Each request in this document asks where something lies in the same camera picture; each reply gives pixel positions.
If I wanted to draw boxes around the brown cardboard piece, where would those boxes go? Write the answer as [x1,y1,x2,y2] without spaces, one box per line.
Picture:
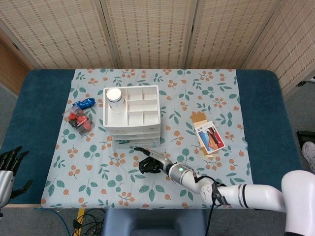
[191,111,223,158]

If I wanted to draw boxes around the black plastic tray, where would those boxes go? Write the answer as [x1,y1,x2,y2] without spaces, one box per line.
[296,131,315,148]

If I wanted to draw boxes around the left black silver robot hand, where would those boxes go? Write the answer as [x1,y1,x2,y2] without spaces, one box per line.
[0,146,34,208]

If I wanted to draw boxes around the white sneaker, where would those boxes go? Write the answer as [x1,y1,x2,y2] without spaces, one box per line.
[302,141,315,170]

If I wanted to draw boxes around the clear box of red parts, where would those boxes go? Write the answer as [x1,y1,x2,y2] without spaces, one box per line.
[63,105,96,137]

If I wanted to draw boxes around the black floor cables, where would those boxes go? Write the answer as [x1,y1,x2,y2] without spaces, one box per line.
[72,208,105,236]

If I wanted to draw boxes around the white plastic drawer organizer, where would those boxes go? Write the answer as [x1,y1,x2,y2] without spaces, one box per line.
[102,85,162,148]

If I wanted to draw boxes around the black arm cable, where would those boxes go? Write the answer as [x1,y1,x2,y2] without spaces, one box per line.
[194,172,231,236]

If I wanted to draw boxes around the floral leaf berry tablecloth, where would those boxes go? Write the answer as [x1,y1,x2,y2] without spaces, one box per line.
[40,68,254,209]

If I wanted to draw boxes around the blue floor cable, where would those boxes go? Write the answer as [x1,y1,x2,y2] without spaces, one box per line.
[33,207,68,236]

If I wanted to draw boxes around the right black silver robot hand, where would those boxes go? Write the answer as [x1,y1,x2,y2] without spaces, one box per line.
[134,147,174,175]

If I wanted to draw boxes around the woven beige folding screen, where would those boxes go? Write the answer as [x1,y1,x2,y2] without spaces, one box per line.
[0,0,315,93]

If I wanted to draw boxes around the blue snack packet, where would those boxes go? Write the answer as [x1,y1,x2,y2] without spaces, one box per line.
[72,98,96,110]

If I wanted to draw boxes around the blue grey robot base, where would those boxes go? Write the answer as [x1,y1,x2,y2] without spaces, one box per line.
[102,208,207,236]

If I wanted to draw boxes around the white paper cup blue stripe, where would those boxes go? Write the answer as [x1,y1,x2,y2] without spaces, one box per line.
[105,88,127,113]

